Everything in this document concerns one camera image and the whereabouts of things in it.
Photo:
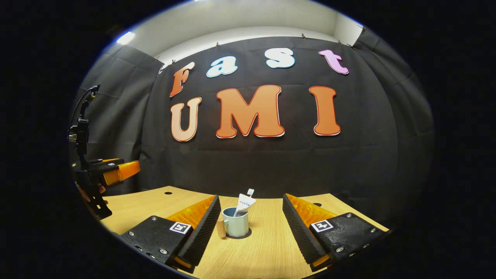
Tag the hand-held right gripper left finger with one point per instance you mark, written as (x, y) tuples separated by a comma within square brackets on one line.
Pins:
[(203, 232)]

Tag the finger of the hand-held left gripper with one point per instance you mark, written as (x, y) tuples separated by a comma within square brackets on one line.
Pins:
[(124, 170), (108, 161)]

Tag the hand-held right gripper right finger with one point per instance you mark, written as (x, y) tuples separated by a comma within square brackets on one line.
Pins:
[(300, 232)]

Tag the dark round coaster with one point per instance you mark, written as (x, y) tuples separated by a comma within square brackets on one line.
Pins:
[(249, 233)]

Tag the white toothpaste tube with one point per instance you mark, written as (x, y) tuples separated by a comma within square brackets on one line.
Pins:
[(245, 203)]

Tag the wooden desktop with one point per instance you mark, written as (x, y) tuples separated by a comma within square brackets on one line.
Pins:
[(263, 248)]

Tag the black backdrop cloth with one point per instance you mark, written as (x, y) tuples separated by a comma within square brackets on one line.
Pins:
[(271, 166)]

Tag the ceiling light panel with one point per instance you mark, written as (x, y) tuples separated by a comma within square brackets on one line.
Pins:
[(126, 38)]

